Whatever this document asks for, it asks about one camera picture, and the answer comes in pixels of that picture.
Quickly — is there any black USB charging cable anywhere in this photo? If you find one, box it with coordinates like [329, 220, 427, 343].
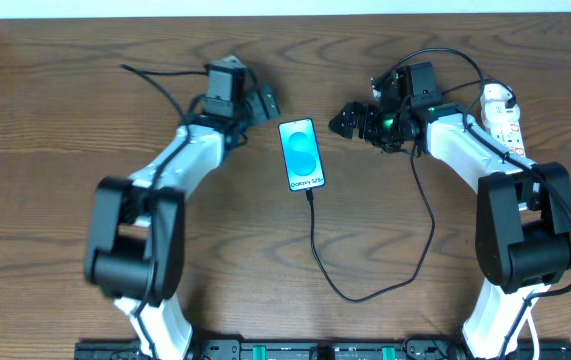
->
[305, 78, 518, 304]

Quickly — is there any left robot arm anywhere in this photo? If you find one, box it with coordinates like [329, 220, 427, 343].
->
[84, 55, 280, 359]

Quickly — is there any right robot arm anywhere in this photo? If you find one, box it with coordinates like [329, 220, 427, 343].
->
[328, 62, 571, 359]

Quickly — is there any white USB charger adapter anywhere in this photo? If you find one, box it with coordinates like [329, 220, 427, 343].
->
[481, 100, 521, 129]

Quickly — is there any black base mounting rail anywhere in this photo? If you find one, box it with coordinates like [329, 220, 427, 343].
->
[72, 337, 571, 360]

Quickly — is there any white power strip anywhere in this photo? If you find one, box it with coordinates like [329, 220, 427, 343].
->
[480, 83, 526, 157]

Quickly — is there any white power strip cord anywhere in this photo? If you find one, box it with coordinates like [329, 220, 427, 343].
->
[524, 312, 542, 360]

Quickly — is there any blue Galaxy smartphone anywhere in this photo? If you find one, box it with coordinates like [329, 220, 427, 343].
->
[278, 118, 326, 192]

